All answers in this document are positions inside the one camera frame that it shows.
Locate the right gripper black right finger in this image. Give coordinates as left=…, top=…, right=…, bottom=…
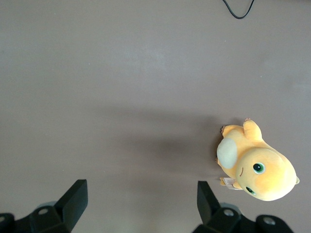
left=193, top=181, right=259, bottom=233

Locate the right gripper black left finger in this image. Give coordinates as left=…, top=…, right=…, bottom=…
left=14, top=179, right=88, bottom=233

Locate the thin black looped cable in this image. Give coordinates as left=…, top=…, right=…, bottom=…
left=222, top=0, right=255, bottom=19

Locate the yellow plush toy animal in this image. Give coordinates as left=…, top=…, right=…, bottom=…
left=216, top=118, right=300, bottom=202

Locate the white paper plush tag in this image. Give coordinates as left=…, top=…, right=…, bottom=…
left=219, top=177, right=237, bottom=190

